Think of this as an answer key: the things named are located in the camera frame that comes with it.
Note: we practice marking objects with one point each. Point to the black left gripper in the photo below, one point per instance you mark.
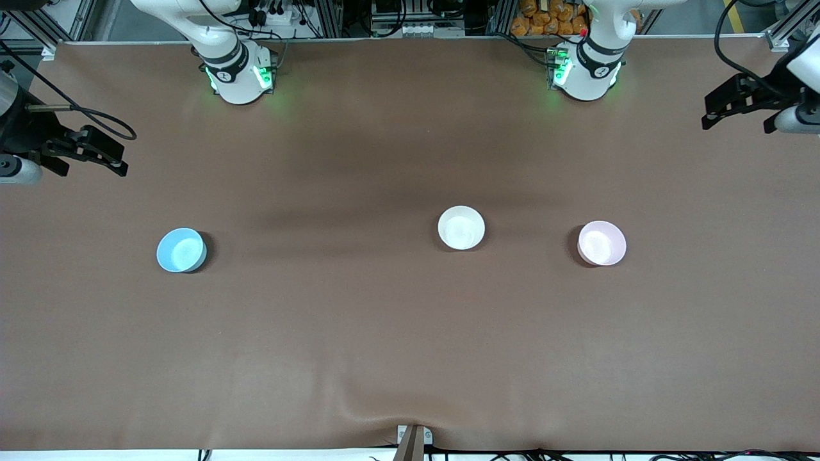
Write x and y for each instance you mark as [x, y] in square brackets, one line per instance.
[773, 88]

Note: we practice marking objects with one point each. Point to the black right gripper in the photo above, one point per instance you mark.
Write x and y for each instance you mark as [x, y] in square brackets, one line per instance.
[27, 128]

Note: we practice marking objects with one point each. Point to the light blue bowl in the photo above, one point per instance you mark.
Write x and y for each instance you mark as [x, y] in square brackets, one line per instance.
[181, 251]

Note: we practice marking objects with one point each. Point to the pink bowl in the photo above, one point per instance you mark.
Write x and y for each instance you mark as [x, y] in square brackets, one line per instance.
[602, 243]

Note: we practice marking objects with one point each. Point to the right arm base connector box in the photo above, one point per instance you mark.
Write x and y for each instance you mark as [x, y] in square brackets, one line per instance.
[266, 70]

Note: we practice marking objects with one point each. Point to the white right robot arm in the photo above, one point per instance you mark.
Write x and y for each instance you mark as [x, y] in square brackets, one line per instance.
[234, 83]

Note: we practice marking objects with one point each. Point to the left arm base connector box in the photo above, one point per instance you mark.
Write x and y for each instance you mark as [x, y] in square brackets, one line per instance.
[558, 67]

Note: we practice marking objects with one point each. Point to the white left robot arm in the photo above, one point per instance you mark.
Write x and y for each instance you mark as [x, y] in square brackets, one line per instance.
[586, 80]

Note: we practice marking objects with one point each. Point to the white bowl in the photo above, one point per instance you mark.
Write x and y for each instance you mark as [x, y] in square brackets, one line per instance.
[461, 228]

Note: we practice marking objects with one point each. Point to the orange packets pile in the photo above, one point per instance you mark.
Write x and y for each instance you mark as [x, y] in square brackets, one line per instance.
[544, 19]

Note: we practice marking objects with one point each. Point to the white power strip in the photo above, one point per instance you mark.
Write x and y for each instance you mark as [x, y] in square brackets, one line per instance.
[275, 16]

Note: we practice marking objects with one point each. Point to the brown table mat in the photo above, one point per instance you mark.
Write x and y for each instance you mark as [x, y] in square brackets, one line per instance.
[384, 320]

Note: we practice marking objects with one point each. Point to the white terminal block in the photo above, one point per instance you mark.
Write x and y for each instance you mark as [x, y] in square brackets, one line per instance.
[419, 29]

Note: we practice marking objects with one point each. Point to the black electronics rack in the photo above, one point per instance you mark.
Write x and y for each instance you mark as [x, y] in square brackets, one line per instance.
[416, 9]

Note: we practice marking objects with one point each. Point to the aluminium frame strut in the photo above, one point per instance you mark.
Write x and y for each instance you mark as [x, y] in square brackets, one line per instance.
[791, 29]
[35, 32]

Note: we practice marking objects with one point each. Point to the aluminium frame post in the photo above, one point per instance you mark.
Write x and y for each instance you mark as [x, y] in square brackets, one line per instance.
[500, 16]
[328, 18]

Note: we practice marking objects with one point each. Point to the brown post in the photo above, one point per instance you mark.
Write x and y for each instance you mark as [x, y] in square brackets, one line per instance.
[410, 448]

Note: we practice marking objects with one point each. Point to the grey metal clamp bracket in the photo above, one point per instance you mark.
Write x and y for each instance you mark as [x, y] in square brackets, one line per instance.
[428, 436]

